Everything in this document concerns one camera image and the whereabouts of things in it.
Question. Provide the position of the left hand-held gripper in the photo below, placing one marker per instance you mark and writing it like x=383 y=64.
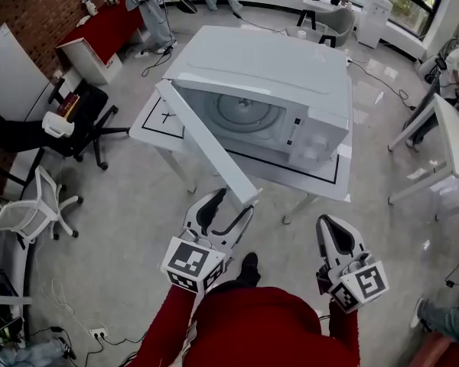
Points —
x=193 y=262

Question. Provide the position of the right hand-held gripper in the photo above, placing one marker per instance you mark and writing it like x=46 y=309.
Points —
x=361 y=281

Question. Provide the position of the white microwave door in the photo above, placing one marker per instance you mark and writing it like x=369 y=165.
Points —
x=210 y=143

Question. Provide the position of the person's left forearm red sleeve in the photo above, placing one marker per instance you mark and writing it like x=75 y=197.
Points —
x=164 y=327

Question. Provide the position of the person's right forearm red sleeve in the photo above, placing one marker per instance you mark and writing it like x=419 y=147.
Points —
x=344 y=331

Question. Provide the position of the glass microwave turntable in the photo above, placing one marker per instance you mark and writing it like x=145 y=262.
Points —
x=245 y=111

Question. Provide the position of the white microwave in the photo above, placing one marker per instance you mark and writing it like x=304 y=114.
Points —
x=260 y=71

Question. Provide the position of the person's black shoe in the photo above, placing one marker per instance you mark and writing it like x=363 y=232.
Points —
x=250 y=268

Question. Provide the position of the white table with black outline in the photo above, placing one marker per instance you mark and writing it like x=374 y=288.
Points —
x=164 y=128

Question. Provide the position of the person's red top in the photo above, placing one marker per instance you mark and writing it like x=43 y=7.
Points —
x=256 y=331

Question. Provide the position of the red seat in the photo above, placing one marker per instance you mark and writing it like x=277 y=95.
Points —
x=443 y=352

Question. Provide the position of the white side table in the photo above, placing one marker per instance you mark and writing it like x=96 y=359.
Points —
x=453 y=136

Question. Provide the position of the black office chair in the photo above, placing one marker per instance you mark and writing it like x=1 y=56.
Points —
x=88 y=128

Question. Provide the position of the white power strip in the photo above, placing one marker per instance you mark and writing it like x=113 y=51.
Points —
x=99 y=333

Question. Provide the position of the white hand-held device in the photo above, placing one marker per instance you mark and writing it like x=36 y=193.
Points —
x=57 y=124

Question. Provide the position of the red book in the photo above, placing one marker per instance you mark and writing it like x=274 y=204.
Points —
x=69 y=105

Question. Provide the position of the white mesh office chair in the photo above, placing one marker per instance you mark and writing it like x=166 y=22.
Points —
x=27 y=212

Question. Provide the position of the white tape roll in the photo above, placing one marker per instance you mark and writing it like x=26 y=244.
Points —
x=301 y=34

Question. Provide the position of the grey padded chair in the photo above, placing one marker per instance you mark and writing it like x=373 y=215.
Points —
x=338 y=25

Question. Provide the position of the red counter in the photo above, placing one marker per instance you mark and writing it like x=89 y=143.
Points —
x=107 y=29

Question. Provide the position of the white spray bottle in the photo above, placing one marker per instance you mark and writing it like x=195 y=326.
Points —
x=90 y=5

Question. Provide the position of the white board panel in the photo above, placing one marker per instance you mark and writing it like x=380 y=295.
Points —
x=11 y=75

